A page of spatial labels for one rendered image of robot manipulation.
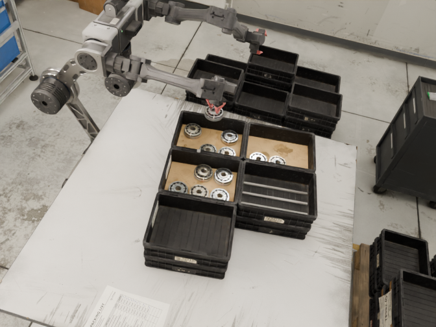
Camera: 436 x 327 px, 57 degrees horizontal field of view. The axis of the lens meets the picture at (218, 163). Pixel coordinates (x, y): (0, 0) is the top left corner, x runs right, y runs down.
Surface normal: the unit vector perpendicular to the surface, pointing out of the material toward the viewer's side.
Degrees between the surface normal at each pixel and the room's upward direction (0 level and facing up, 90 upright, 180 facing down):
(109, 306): 0
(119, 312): 0
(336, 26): 90
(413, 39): 90
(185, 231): 0
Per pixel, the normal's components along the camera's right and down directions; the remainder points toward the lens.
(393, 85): 0.11, -0.64
